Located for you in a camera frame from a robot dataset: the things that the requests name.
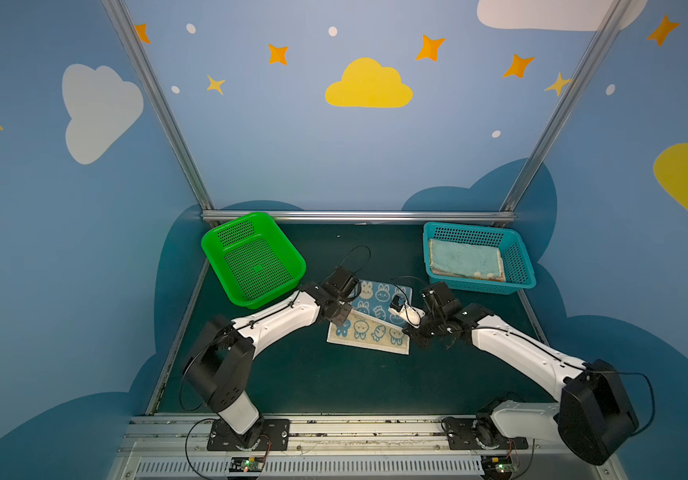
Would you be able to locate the blue bunny print towel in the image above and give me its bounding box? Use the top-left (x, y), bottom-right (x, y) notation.
top-left (327, 280), bottom-right (412, 355)

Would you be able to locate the teal yellow patterned towel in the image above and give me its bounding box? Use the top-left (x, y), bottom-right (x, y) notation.
top-left (428, 239), bottom-right (506, 282)

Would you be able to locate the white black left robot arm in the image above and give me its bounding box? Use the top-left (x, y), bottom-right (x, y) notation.
top-left (182, 267), bottom-right (359, 448)

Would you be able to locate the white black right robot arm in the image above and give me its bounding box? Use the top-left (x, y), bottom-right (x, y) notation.
top-left (390, 282), bottom-right (645, 466)

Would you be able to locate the green plastic basket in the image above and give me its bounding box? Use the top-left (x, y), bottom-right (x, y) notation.
top-left (201, 212), bottom-right (307, 310)

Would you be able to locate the teal plastic basket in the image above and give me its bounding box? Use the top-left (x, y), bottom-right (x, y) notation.
top-left (423, 222), bottom-right (536, 295)

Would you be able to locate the right controller circuit board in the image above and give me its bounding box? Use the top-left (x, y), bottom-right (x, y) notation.
top-left (481, 456), bottom-right (514, 480)

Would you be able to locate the controller circuit board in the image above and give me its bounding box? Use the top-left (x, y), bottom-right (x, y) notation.
top-left (481, 456), bottom-right (514, 480)
top-left (229, 457), bottom-right (265, 473)

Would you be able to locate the left controller circuit board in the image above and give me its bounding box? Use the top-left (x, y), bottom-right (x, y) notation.
top-left (229, 457), bottom-right (265, 473)

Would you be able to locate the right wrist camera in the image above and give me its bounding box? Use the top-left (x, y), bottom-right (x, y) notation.
top-left (389, 295), bottom-right (426, 328)

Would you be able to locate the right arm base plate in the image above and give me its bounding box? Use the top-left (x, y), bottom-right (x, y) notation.
top-left (440, 417), bottom-right (529, 450)

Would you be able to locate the horizontal aluminium frame bar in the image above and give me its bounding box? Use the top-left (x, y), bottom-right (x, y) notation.
top-left (201, 209), bottom-right (516, 224)

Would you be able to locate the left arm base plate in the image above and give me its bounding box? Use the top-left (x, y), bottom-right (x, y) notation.
top-left (207, 417), bottom-right (290, 452)

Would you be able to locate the left aluminium frame post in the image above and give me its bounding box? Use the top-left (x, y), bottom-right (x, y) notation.
top-left (101, 0), bottom-right (213, 210)

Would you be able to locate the aluminium frame post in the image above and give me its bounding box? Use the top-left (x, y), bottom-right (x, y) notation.
top-left (499, 0), bottom-right (633, 216)
top-left (101, 0), bottom-right (213, 210)

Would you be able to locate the aluminium mounting rail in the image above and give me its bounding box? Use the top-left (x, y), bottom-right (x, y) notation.
top-left (108, 414), bottom-right (626, 479)

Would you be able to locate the right aluminium frame post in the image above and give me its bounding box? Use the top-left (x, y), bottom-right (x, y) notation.
top-left (499, 0), bottom-right (633, 216)

